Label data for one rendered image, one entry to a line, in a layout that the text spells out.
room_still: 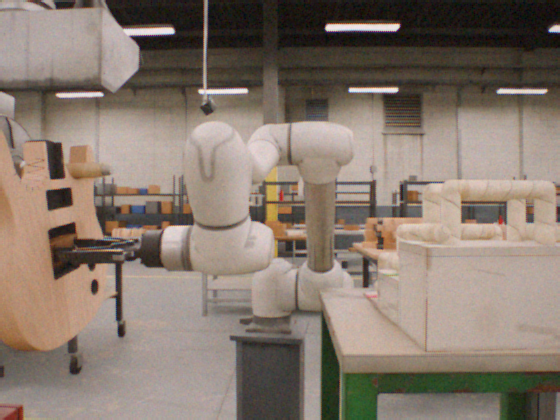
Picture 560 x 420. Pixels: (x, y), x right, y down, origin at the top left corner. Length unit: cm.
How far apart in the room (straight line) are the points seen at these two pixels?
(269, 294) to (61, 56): 107
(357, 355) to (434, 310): 14
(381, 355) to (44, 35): 81
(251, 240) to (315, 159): 53
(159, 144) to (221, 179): 1204
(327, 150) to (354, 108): 1122
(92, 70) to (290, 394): 126
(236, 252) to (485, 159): 1272
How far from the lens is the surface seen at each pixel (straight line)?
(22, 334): 80
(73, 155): 101
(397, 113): 1260
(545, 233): 79
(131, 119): 1313
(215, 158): 64
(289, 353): 154
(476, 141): 1325
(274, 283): 153
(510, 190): 75
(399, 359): 69
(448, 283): 70
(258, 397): 163
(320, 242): 138
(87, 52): 83
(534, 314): 78
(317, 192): 127
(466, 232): 89
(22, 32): 90
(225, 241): 71
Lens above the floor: 115
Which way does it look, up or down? level
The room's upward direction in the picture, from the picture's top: straight up
